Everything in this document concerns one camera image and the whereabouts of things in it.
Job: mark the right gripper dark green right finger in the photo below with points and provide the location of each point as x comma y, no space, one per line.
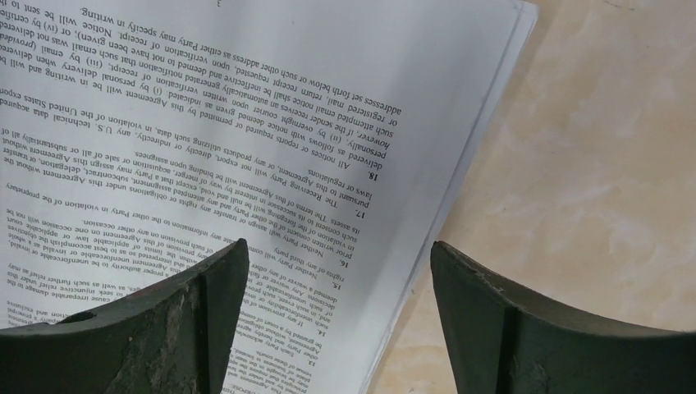
503,337

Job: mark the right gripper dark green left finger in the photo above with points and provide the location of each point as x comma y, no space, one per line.
174,336

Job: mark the printed white paper sheets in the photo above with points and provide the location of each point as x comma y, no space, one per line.
139,137

